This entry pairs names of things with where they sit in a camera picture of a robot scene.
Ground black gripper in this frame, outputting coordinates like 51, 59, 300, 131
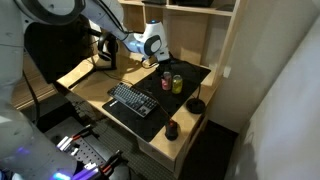
156, 59, 176, 75

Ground pink soda can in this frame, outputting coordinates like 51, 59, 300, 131
161, 72, 172, 90

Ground yellow soda can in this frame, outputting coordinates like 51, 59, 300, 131
172, 75, 183, 94

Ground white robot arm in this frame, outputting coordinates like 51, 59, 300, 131
1, 0, 169, 73

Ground black desk lamp base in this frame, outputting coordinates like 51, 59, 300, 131
186, 98, 205, 114

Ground black desk mat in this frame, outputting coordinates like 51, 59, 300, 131
102, 60, 210, 142

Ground wooden shelf unit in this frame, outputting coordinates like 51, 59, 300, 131
118, 0, 248, 87

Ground black mechanical keyboard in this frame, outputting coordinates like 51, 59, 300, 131
107, 83, 158, 118

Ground black headphones on stand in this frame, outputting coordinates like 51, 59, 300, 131
97, 32, 118, 70

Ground black red computer mouse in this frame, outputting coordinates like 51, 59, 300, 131
165, 120, 178, 141

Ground black computer monitor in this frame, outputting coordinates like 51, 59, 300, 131
24, 15, 94, 83

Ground red mouse cable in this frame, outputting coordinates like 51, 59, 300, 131
131, 84, 174, 123

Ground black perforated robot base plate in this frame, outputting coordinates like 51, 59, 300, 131
43, 116, 134, 180

